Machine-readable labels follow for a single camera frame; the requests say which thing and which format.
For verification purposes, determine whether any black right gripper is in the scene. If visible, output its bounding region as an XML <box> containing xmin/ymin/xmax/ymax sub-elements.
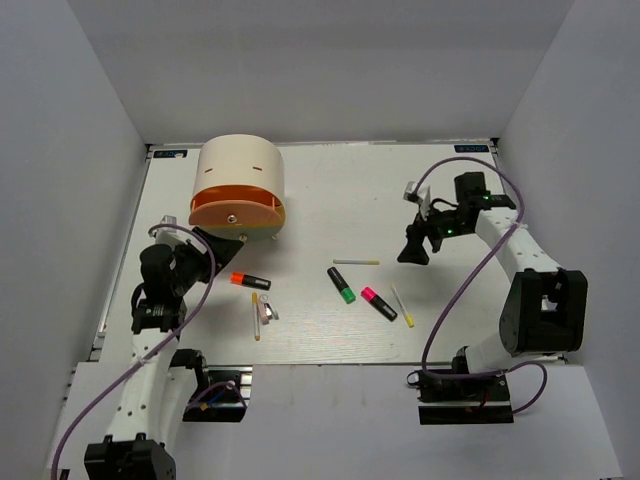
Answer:
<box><xmin>398</xmin><ymin>200</ymin><xmax>472</xmax><ymax>265</ymax></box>

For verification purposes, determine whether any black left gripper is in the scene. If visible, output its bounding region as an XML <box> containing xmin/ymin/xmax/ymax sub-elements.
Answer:
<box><xmin>172</xmin><ymin>227</ymin><xmax>244</xmax><ymax>296</ymax></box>

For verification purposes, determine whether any orange highlighter marker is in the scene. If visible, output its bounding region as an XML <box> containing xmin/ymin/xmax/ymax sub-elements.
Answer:
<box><xmin>230</xmin><ymin>272</ymin><xmax>272</xmax><ymax>291</ymax></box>

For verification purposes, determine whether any pink highlighter marker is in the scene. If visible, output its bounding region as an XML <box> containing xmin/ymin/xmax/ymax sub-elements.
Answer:
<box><xmin>361</xmin><ymin>287</ymin><xmax>398</xmax><ymax>322</ymax></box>

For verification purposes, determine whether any green highlighter marker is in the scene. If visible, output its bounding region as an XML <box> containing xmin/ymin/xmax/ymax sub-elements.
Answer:
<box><xmin>327</xmin><ymin>267</ymin><xmax>356</xmax><ymax>304</ymax></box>

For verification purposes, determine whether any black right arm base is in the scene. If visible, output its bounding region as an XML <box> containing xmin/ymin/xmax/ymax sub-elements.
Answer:
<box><xmin>407</xmin><ymin>371</ymin><xmax>514</xmax><ymax>426</ymax></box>

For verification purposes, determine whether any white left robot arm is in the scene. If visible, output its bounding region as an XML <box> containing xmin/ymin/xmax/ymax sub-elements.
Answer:
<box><xmin>84</xmin><ymin>223</ymin><xmax>244</xmax><ymax>479</ymax></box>

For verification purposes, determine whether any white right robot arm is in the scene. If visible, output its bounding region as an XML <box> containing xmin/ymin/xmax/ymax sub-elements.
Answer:
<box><xmin>397</xmin><ymin>172</ymin><xmax>588</xmax><ymax>399</ymax></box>

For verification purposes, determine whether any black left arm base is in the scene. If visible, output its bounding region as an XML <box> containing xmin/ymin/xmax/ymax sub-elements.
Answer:
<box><xmin>183</xmin><ymin>366</ymin><xmax>253</xmax><ymax>423</ymax></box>

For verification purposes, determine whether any beige orange round organizer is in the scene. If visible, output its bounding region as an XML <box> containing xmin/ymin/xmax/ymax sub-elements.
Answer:
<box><xmin>189</xmin><ymin>134</ymin><xmax>286</xmax><ymax>242</ymax></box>

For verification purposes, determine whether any white yellow pen right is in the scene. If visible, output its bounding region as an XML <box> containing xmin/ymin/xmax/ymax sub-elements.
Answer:
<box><xmin>390</xmin><ymin>284</ymin><xmax>415</xmax><ymax>328</ymax></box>

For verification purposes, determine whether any white pen yellow cap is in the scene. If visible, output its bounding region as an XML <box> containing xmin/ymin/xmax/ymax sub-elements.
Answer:
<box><xmin>333</xmin><ymin>259</ymin><xmax>380</xmax><ymax>266</ymax></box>

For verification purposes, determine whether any pink silver binder clip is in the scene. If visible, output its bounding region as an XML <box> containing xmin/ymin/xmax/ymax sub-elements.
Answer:
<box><xmin>258</xmin><ymin>294</ymin><xmax>279</xmax><ymax>325</ymax></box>

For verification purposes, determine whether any blue label sticker right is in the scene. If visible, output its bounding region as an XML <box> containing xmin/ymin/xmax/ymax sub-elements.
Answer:
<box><xmin>454</xmin><ymin>144</ymin><xmax>490</xmax><ymax>153</ymax></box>

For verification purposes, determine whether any blue label sticker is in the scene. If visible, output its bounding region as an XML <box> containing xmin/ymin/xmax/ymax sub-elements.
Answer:
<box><xmin>153</xmin><ymin>149</ymin><xmax>188</xmax><ymax>159</ymax></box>
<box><xmin>454</xmin><ymin>144</ymin><xmax>490</xmax><ymax>153</ymax></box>

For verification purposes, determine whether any blue label sticker left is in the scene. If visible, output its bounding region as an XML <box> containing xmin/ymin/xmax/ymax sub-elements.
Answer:
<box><xmin>153</xmin><ymin>149</ymin><xmax>188</xmax><ymax>159</ymax></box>

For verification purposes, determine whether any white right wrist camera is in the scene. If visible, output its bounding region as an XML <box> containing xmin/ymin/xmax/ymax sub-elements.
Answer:
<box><xmin>403</xmin><ymin>181</ymin><xmax>431</xmax><ymax>220</ymax></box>

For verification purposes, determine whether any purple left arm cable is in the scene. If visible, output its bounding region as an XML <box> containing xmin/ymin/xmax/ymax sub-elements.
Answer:
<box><xmin>49</xmin><ymin>223</ymin><xmax>217</xmax><ymax>480</ymax></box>

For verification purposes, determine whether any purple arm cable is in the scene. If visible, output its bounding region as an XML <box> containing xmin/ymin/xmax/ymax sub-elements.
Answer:
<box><xmin>407</xmin><ymin>156</ymin><xmax>549</xmax><ymax>416</ymax></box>
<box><xmin>49</xmin><ymin>223</ymin><xmax>217</xmax><ymax>480</ymax></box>

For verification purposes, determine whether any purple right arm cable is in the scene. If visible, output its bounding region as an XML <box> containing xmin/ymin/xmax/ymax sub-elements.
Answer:
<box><xmin>407</xmin><ymin>156</ymin><xmax>549</xmax><ymax>416</ymax></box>

